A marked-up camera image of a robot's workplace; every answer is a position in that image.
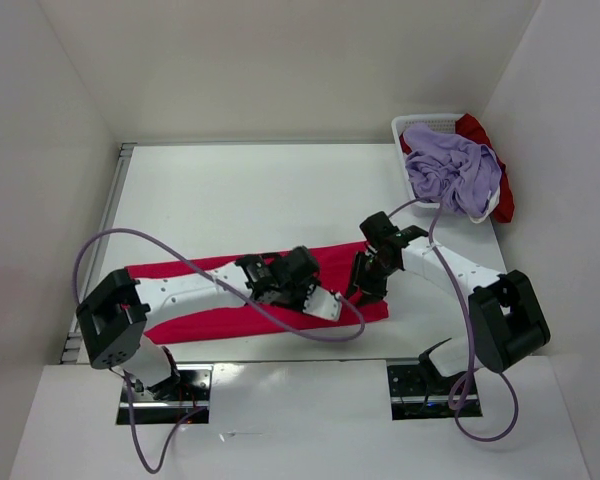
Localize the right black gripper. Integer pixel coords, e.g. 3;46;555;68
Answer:
345;250;398;308

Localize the pink t shirt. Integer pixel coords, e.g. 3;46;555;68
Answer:
127;241;365;344

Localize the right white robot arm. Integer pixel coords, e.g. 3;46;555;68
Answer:
345;211;551;393

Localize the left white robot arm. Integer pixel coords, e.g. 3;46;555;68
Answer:
76;246;340;400

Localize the lavender t shirt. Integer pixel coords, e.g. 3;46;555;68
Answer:
402;123;502;223

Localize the white plastic laundry basket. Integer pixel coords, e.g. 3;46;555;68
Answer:
391;113;462;200

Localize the dark red t shirt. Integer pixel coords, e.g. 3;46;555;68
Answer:
401;113;515;223

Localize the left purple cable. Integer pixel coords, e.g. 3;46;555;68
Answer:
74;228;366;474

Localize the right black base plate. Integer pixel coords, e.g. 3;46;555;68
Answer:
386;362;461;421

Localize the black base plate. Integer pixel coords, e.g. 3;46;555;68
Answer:
115;364;213;426
386;362;461;421

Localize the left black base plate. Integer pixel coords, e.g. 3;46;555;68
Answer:
115;364;213;426

